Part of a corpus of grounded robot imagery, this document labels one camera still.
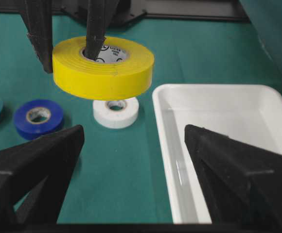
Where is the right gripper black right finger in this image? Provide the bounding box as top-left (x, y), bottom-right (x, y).
top-left (184, 125), bottom-right (282, 231)

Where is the blue tape roll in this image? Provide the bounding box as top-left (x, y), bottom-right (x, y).
top-left (14, 100), bottom-right (64, 140)

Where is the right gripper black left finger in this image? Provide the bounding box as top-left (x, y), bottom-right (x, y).
top-left (0, 125), bottom-right (85, 226)

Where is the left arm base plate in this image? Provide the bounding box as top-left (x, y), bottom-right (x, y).
top-left (58, 0), bottom-right (250, 27)

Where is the white tape roll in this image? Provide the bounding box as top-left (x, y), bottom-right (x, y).
top-left (92, 98), bottom-right (139, 129)

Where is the white plastic tray case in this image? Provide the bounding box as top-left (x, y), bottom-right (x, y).
top-left (152, 84), bottom-right (282, 232)

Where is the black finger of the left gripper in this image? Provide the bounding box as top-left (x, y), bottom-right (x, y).
top-left (86, 0), bottom-right (119, 60)
top-left (14, 0), bottom-right (53, 73)

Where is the yellow tape roll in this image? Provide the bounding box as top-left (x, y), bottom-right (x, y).
top-left (53, 36), bottom-right (155, 100)

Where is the green table cloth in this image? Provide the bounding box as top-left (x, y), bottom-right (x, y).
top-left (0, 14), bottom-right (282, 223)

